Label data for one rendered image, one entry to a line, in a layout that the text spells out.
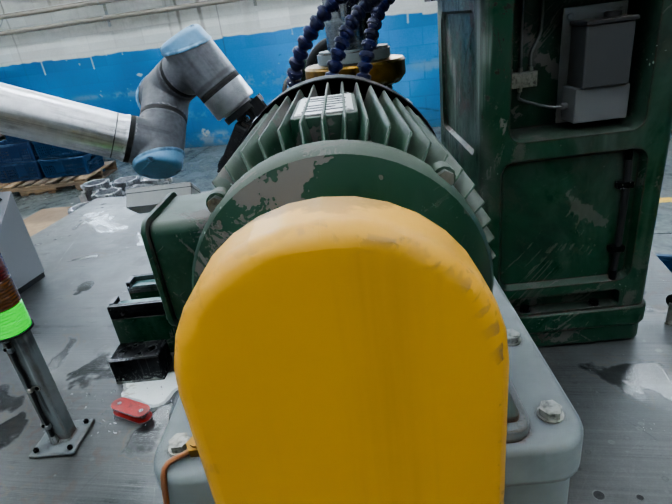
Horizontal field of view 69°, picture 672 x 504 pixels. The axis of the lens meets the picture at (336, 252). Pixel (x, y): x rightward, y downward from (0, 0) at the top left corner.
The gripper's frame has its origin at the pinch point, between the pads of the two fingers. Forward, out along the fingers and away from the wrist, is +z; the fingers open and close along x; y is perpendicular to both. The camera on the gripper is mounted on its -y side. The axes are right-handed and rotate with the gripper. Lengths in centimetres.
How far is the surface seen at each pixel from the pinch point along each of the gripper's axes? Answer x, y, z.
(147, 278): 0.2, -40.2, -3.8
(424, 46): 543, 94, 66
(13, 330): -38, -37, -16
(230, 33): 581, -91, -88
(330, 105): -70, 24, -18
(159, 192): 17.9, -31.8, -16.2
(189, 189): 17.8, -25.2, -12.3
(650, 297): -10, 49, 61
